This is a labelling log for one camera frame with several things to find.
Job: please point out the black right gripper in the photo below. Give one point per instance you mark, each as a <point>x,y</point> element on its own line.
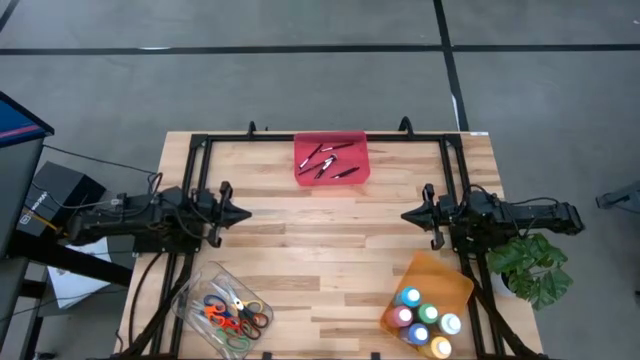
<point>440,215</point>

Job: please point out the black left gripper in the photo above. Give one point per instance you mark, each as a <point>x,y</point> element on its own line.
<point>220,215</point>

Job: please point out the teal paint bottle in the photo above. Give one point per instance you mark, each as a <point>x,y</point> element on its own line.
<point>411,297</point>

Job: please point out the yellow scissors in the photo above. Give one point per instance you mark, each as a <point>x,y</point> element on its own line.
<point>256,303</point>

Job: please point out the blue scissors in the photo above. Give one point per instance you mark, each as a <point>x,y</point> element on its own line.
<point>207,301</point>

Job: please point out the thick black paintbrush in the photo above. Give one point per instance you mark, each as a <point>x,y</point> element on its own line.
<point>321,171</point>
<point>331,160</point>

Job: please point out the green paint bottle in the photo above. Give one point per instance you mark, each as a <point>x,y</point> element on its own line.
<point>427,314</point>

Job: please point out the red paint bottle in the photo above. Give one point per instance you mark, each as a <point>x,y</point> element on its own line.
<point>402,316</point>

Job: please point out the long thin black paintbrush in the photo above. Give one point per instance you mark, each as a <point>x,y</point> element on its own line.
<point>342,146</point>

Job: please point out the orange scissors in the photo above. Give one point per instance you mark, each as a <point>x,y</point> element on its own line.
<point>214,315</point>

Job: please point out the black and red scissors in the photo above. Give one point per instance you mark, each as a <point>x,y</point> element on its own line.
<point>260,320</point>

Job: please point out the white paint bottle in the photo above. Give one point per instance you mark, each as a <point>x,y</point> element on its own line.
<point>450,324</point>

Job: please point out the blue paint bottle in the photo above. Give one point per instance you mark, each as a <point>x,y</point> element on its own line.
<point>417,334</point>

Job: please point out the green scissors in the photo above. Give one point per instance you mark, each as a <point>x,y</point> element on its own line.
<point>242,345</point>

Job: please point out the yellow paint bottle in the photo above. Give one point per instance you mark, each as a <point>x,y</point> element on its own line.
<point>439,347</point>

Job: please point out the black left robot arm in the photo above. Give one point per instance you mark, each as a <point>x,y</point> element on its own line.
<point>145,220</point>

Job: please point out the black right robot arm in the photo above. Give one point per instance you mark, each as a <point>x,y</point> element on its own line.
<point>520,217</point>

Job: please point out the orange translucent plastic bin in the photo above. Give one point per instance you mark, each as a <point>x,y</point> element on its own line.
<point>440,275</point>

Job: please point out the clear plastic bin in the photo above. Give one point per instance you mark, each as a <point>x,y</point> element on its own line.
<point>200,290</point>

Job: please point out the pink translucent plastic bin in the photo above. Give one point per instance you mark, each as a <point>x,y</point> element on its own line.
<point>345,160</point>

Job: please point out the white plant pot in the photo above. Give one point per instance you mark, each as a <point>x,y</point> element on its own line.
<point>500,287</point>

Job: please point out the green potted plant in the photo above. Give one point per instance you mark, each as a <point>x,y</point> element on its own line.
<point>530,260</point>

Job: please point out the black metal stand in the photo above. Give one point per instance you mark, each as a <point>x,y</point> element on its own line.
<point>75,260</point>

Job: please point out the white paper sheet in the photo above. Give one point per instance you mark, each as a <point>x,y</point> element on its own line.
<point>75,290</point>

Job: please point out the black equipment box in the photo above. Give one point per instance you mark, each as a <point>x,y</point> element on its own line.
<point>60,185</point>

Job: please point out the grey floor stand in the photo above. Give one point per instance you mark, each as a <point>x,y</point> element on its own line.
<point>625,200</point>

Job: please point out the blue screen monitor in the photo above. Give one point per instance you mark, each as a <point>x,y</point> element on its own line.
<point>20,165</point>

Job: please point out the black metal table frame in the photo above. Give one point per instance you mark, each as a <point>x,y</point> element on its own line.
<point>197,165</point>

